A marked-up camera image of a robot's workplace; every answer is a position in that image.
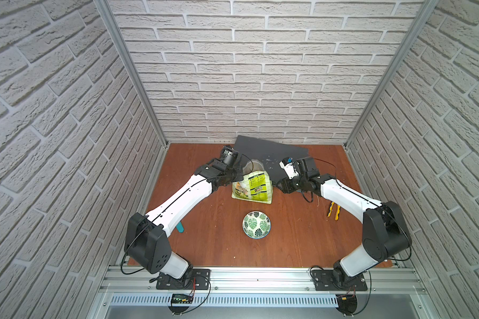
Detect green oats bag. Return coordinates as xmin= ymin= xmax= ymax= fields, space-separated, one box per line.
xmin=232 ymin=159 xmax=273 ymax=204

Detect green leaf pattern bowl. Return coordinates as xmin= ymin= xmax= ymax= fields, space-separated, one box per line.
xmin=242 ymin=211 xmax=271 ymax=239

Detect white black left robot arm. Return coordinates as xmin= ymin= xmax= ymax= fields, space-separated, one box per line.
xmin=123 ymin=162 xmax=243 ymax=280

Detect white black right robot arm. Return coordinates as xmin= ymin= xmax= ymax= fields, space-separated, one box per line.
xmin=276 ymin=174 xmax=412 ymax=285

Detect round black connector box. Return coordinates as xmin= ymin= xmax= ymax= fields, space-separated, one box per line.
xmin=336 ymin=295 xmax=358 ymax=316

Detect small green circuit board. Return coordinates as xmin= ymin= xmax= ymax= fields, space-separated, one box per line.
xmin=170 ymin=294 xmax=194 ymax=304

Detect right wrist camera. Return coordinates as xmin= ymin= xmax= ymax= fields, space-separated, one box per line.
xmin=279 ymin=157 xmax=319 ymax=180

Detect yellow handled pliers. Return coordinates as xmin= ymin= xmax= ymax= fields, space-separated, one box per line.
xmin=327 ymin=202 xmax=341 ymax=221

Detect grey blue network switch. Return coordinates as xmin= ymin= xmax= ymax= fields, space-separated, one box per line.
xmin=234 ymin=136 xmax=309 ymax=183

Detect teal handled tool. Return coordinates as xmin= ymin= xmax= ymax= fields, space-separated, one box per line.
xmin=176 ymin=222 xmax=184 ymax=233

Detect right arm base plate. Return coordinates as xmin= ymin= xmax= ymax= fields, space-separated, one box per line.
xmin=310 ymin=268 xmax=368 ymax=292

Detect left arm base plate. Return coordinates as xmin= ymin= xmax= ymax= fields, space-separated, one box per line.
xmin=156 ymin=268 xmax=212 ymax=291

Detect aluminium front rail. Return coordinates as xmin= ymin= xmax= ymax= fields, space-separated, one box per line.
xmin=98 ymin=267 xmax=428 ymax=295

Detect aluminium corner post left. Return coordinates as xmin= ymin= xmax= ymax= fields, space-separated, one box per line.
xmin=95 ymin=0 xmax=170 ymax=149

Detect aluminium corner post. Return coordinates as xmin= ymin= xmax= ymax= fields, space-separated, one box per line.
xmin=343 ymin=0 xmax=439 ymax=151
xmin=95 ymin=0 xmax=170 ymax=149

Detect aluminium corner post right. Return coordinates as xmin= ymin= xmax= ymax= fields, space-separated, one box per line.
xmin=343 ymin=0 xmax=439 ymax=151

